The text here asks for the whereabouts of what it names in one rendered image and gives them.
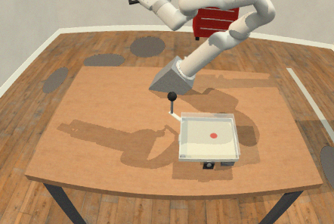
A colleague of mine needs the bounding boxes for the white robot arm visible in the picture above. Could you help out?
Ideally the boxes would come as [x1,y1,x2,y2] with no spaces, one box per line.
[151,0,276,81]

